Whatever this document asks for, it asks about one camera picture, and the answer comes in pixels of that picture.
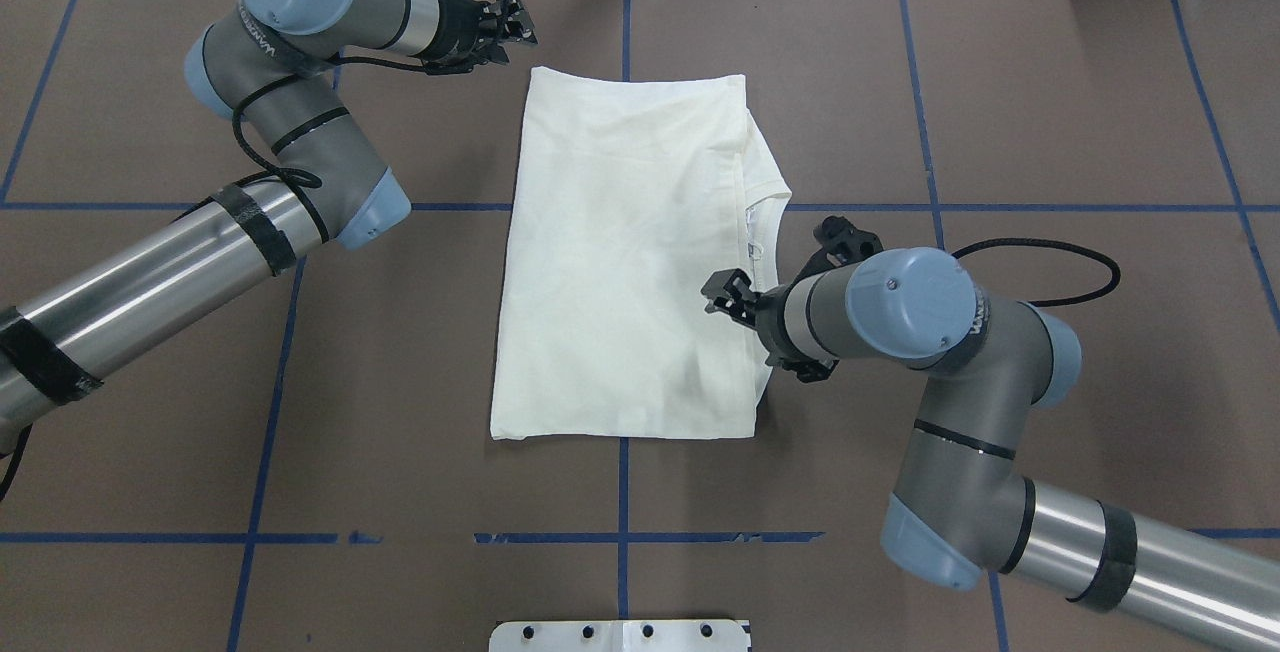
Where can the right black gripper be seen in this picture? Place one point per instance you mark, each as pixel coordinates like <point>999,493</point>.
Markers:
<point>768,318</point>

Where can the white central mounting post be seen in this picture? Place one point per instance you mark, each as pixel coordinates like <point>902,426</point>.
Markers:
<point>623,635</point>

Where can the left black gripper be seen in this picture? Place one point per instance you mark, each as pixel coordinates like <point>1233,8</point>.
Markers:
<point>461,24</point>

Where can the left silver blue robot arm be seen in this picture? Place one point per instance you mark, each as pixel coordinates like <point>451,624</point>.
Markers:
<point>266,69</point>

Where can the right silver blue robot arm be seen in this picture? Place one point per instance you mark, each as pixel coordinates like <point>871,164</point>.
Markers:
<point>959,509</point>

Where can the cream long sleeve shirt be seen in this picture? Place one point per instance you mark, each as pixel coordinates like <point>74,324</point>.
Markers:
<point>628,196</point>

